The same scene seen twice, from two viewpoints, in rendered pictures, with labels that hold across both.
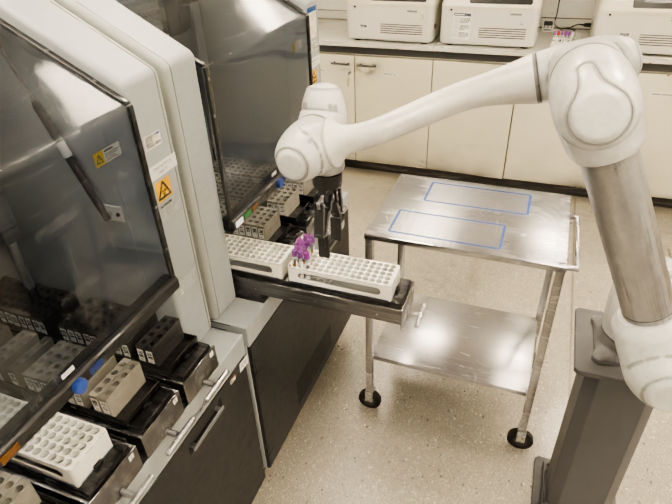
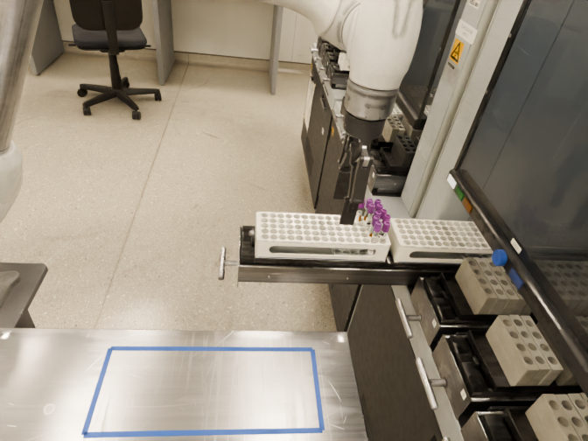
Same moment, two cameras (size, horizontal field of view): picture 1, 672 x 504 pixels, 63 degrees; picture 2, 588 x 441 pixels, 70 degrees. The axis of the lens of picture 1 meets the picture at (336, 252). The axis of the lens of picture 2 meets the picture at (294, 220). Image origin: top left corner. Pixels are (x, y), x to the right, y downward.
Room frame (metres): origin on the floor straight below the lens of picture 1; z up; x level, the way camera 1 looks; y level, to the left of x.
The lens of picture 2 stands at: (1.80, -0.46, 1.45)
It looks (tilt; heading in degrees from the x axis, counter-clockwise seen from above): 38 degrees down; 148
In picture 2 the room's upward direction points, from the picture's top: 9 degrees clockwise
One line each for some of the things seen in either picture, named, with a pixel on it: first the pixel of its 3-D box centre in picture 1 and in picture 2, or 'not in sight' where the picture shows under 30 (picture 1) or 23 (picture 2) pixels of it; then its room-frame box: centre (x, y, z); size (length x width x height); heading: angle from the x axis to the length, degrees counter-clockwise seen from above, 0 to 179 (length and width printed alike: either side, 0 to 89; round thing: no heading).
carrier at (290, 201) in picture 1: (289, 203); (509, 351); (1.62, 0.15, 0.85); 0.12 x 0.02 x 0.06; 157
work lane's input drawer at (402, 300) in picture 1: (300, 281); (373, 257); (1.27, 0.11, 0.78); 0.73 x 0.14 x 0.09; 68
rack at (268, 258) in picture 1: (243, 255); (451, 243); (1.34, 0.27, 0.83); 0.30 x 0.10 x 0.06; 68
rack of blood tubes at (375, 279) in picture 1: (343, 275); (320, 238); (1.22, -0.02, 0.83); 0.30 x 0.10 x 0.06; 68
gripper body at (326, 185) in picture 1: (327, 187); (360, 134); (1.23, 0.01, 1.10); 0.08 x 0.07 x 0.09; 158
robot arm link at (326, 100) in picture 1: (322, 119); (382, 31); (1.22, 0.02, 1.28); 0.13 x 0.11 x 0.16; 163
